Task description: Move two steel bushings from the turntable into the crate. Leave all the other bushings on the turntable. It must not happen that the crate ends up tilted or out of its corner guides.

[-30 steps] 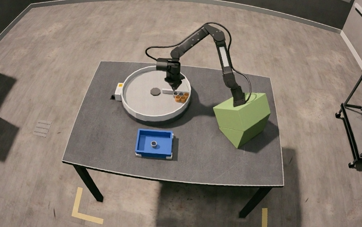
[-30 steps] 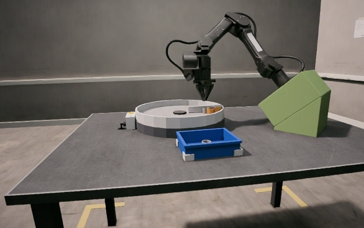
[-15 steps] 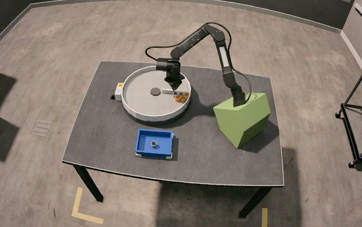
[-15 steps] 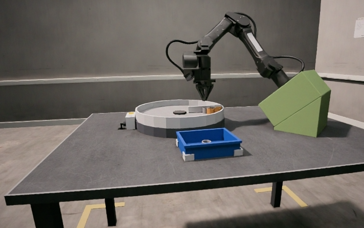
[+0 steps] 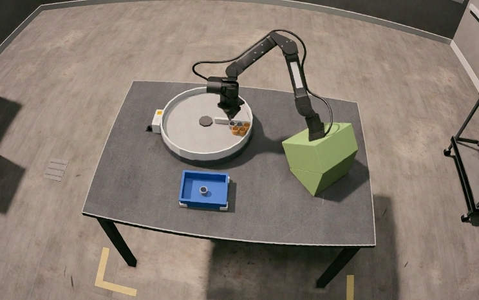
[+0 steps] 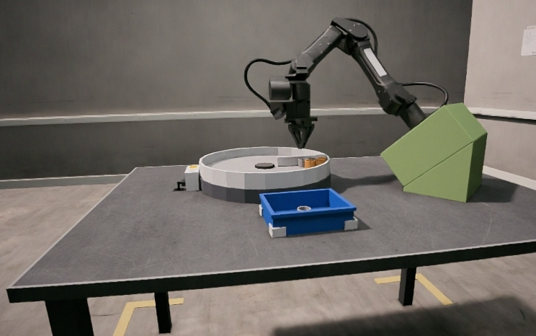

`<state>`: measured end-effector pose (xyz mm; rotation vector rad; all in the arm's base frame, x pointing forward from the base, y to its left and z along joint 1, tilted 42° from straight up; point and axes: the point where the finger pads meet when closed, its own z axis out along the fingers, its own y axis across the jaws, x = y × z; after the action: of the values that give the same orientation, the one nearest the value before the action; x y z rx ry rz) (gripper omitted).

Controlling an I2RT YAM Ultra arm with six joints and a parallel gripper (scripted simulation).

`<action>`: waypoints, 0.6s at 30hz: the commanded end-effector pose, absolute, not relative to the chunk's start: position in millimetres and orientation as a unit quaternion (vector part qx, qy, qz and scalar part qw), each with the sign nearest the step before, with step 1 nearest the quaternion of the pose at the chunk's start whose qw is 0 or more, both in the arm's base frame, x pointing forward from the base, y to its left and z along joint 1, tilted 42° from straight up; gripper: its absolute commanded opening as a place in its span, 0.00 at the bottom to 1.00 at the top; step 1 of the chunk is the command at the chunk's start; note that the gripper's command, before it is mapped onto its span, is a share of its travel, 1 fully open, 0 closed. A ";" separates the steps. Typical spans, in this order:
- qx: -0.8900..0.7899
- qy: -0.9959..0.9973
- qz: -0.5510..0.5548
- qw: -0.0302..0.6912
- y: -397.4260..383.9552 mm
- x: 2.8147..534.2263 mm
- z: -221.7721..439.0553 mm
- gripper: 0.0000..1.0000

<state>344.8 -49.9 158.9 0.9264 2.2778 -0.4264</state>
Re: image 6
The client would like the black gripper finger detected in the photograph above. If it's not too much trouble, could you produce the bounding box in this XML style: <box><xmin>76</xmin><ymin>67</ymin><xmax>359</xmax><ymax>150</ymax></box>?
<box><xmin>295</xmin><ymin>126</ymin><xmax>314</xmax><ymax>149</ymax></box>
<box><xmin>288</xmin><ymin>126</ymin><xmax>309</xmax><ymax>149</ymax></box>

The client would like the white round turntable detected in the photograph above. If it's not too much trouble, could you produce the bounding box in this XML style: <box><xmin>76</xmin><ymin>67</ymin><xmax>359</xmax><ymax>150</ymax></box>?
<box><xmin>174</xmin><ymin>147</ymin><xmax>331</xmax><ymax>204</ymax></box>

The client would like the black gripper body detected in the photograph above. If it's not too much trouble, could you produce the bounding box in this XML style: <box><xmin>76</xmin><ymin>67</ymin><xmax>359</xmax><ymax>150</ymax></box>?
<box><xmin>285</xmin><ymin>100</ymin><xmax>318</xmax><ymax>128</ymax></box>

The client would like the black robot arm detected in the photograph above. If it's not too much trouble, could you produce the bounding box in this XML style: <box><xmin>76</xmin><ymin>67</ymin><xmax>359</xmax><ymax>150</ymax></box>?
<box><xmin>269</xmin><ymin>17</ymin><xmax>438</xmax><ymax>131</ymax></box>

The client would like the blue open tray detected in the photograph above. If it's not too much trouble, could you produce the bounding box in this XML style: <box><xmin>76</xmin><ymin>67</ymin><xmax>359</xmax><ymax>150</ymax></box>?
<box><xmin>259</xmin><ymin>188</ymin><xmax>355</xmax><ymax>235</ymax></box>

